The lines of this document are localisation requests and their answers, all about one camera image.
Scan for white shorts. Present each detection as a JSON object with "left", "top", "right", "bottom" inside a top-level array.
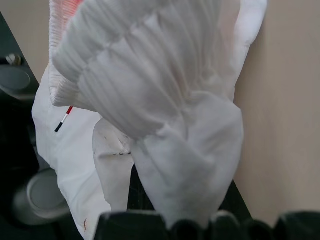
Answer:
[{"left": 31, "top": 0, "right": 269, "bottom": 240}]

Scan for black table frame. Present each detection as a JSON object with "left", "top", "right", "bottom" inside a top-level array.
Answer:
[{"left": 0, "top": 9, "right": 42, "bottom": 118}]

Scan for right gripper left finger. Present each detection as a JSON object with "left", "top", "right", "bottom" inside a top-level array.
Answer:
[{"left": 126, "top": 162, "right": 158, "bottom": 212}]

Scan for dark grey rounded cap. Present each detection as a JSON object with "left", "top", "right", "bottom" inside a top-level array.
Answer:
[
  {"left": 0, "top": 65, "right": 32, "bottom": 94},
  {"left": 13, "top": 168, "right": 74, "bottom": 226}
]

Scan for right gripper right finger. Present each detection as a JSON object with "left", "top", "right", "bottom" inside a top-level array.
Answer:
[{"left": 218, "top": 179, "right": 252, "bottom": 221}]

